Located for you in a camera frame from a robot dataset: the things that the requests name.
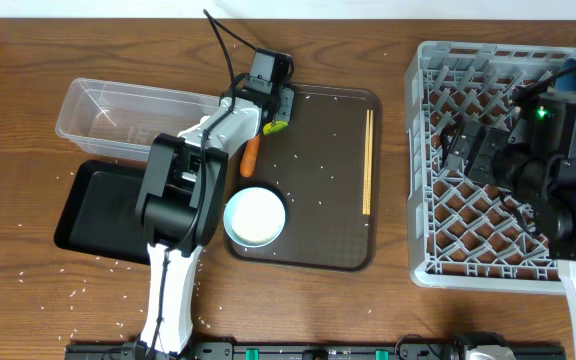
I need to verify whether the yellow silver snack wrapper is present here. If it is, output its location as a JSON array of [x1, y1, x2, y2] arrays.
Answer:
[[262, 120, 289, 136]]

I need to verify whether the orange carrot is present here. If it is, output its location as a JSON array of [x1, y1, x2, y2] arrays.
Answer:
[[240, 134, 262, 178]]

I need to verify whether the wooden chopstick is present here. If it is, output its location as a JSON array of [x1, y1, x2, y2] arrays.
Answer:
[[366, 110, 374, 215], [362, 109, 371, 215]]

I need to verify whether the light blue rice bowl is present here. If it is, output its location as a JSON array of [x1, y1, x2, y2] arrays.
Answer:
[[223, 187, 287, 248]]

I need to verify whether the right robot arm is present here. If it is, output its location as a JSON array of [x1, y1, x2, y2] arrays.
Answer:
[[440, 92, 576, 355]]

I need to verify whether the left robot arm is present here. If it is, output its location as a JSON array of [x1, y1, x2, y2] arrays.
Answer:
[[134, 49, 294, 359]]

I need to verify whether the grey dishwasher rack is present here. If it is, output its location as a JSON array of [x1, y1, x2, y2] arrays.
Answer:
[[404, 41, 576, 295]]

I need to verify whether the dark brown serving tray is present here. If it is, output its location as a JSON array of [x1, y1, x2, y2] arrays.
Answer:
[[224, 85, 383, 272]]

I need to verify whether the clear plastic container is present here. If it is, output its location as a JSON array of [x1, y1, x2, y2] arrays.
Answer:
[[55, 78, 219, 162]]

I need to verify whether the black rectangular tray bin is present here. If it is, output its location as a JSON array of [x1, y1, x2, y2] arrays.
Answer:
[[54, 160, 150, 265]]

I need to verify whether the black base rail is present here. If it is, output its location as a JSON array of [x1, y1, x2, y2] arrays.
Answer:
[[64, 332, 567, 360]]

